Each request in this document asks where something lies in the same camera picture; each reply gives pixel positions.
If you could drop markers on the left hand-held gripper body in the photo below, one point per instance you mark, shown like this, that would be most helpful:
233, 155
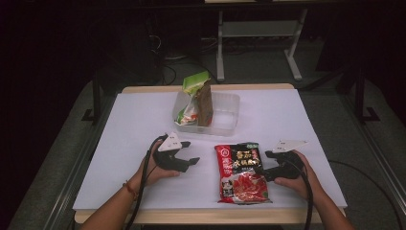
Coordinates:
167, 159

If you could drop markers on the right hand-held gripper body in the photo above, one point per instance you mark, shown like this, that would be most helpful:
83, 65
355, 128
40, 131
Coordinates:
284, 167

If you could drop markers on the red and black food packet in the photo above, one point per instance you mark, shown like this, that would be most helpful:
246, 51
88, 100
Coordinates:
242, 179

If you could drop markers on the gold brown food packet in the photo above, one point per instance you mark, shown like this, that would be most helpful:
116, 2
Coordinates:
205, 105

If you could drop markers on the clear plastic basket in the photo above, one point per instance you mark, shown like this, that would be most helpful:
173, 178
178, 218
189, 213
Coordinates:
225, 116

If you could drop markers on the green and white food packet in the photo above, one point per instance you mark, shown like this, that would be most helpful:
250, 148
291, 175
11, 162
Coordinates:
191, 86

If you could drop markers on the person's left hand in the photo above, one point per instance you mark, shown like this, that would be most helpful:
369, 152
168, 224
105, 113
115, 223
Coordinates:
153, 174

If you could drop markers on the person's right hand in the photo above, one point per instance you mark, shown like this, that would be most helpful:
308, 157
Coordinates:
303, 185

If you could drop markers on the white paper sheet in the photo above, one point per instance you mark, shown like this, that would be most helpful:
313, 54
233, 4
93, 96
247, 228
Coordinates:
127, 127

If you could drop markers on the black metal stand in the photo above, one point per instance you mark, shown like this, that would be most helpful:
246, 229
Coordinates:
360, 96
96, 99

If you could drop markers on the aluminium rail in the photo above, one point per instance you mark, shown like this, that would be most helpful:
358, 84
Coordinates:
383, 166

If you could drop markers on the white metal table frame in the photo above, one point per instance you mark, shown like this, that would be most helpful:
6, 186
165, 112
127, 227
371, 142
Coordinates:
258, 29

